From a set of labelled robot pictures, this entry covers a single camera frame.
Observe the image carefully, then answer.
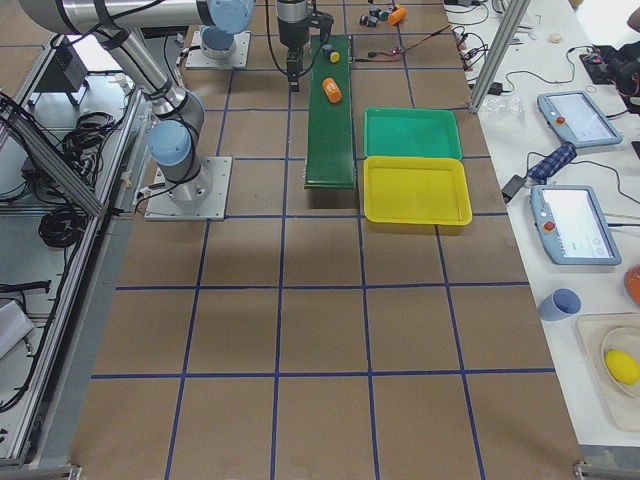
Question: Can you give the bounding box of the green conveyor belt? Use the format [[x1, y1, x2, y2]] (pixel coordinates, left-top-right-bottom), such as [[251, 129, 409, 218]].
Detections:
[[305, 35, 356, 189]]

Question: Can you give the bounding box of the teach pendant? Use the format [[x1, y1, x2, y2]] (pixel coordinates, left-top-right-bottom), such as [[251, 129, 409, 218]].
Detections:
[[530, 185, 622, 266], [536, 91, 623, 149]]

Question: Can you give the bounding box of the yellow plastic tray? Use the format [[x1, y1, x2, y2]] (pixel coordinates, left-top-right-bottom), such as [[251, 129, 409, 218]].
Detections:
[[363, 156, 473, 227]]

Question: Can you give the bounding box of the red black power cable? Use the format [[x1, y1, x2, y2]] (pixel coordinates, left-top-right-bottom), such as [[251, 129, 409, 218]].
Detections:
[[355, 27, 449, 62]]

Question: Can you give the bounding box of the green plastic tray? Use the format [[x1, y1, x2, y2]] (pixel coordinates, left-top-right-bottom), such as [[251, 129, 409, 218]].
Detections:
[[363, 107, 463, 160]]

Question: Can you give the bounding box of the aluminium frame post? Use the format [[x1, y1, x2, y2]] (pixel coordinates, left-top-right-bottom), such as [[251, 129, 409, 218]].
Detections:
[[468, 0, 530, 113]]

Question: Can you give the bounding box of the black power adapter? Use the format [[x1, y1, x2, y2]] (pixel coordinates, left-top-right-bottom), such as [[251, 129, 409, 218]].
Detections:
[[501, 175, 526, 204]]

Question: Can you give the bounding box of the beige tray with bowl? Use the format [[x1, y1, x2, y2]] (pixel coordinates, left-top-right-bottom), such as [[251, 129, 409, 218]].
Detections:
[[575, 313, 639, 433]]

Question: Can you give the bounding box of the folded blue checkered umbrella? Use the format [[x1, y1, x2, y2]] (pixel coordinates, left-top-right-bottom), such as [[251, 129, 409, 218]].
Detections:
[[528, 142, 577, 185]]

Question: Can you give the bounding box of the yellow mushroom push button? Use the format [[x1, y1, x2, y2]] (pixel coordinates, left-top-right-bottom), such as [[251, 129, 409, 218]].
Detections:
[[321, 43, 341, 64]]

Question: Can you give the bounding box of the orange bottle with white numbers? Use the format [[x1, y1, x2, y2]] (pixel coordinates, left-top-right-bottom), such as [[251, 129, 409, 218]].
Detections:
[[321, 77, 343, 104]]

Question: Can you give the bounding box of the teach pendant far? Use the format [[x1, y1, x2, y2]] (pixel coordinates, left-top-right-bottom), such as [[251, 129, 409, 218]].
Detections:
[[536, 91, 623, 149]]

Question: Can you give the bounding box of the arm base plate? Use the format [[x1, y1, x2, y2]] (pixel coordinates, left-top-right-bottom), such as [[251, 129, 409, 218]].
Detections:
[[144, 157, 233, 221], [185, 30, 251, 70]]

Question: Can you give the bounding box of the plain orange bottle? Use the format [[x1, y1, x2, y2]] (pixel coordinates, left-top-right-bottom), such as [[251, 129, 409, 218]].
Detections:
[[387, 6, 408, 26]]

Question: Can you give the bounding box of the teach pendant near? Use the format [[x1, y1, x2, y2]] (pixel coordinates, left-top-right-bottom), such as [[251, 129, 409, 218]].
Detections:
[[530, 185, 622, 266]]

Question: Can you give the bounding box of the blue plastic cup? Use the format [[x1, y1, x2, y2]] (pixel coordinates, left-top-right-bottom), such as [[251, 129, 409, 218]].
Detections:
[[539, 288, 582, 321]]

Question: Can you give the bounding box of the yellow lemon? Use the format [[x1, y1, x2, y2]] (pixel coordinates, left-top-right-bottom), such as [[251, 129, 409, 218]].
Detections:
[[604, 349, 639, 386]]

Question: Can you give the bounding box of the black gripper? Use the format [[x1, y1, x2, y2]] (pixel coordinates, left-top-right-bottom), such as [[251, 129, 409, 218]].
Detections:
[[278, 14, 334, 92]]

